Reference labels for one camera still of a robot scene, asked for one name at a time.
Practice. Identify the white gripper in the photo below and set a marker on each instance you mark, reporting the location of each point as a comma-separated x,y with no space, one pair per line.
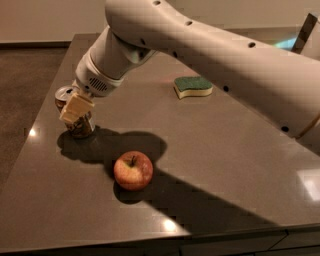
90,81

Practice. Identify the orange soda can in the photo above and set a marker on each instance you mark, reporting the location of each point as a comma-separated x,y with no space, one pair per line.
84,126

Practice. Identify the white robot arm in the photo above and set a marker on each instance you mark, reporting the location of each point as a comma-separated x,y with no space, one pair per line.
281,86

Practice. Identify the red apple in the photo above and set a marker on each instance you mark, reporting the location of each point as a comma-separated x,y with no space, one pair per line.
133,171

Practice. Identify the green yellow sponge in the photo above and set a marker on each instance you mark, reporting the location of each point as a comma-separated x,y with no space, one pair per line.
195,86

